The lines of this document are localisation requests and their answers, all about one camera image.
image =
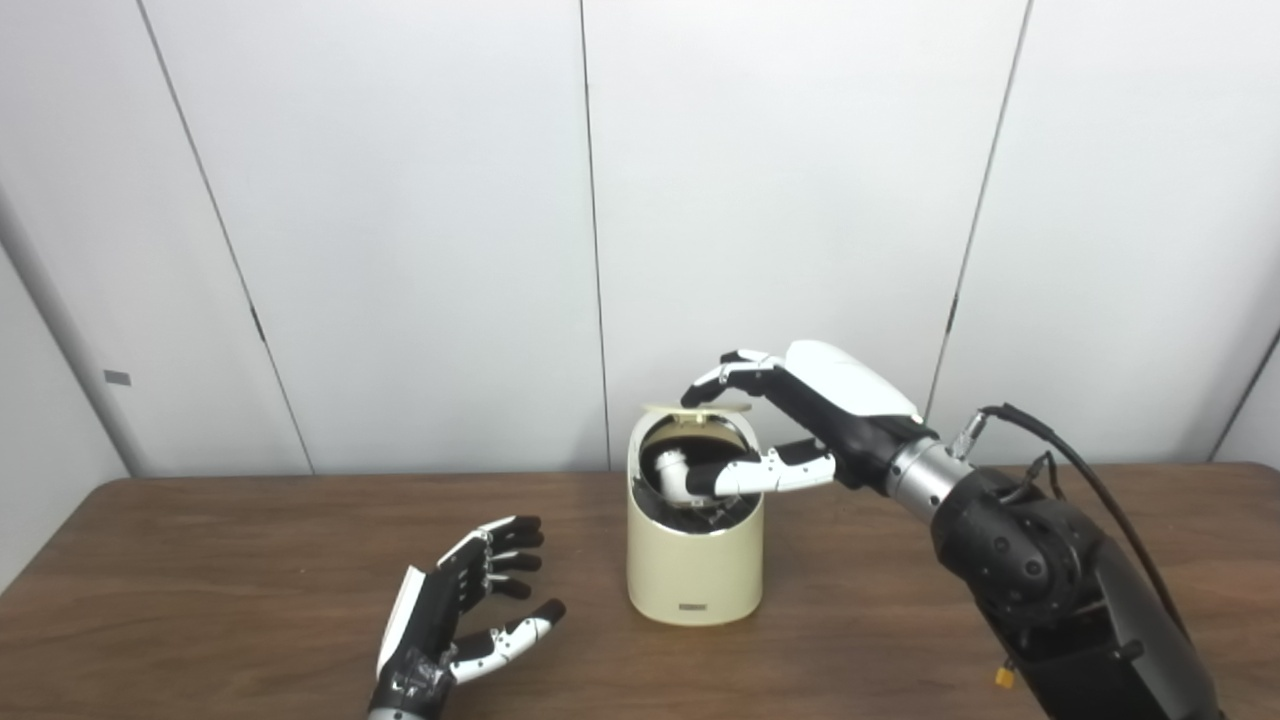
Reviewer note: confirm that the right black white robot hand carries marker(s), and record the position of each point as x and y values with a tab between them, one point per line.
850	400

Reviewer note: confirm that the small yellow connector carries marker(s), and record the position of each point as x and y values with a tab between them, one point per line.
1004	678

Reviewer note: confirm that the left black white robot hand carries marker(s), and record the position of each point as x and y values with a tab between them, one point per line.
430	610

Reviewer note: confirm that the cream round bin lid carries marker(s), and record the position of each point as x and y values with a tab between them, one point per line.
660	407

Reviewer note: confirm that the small white plastic bottle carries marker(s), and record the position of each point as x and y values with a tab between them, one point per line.
672	470

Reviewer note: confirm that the black wall panel hinge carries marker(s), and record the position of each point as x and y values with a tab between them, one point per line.
257	322
952	315

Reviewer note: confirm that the black trash bag liner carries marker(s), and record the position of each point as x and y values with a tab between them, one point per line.
700	438

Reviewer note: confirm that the cream-colored bin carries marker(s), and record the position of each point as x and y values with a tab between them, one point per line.
690	570

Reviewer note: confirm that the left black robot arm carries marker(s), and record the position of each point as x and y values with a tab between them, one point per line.
395	716

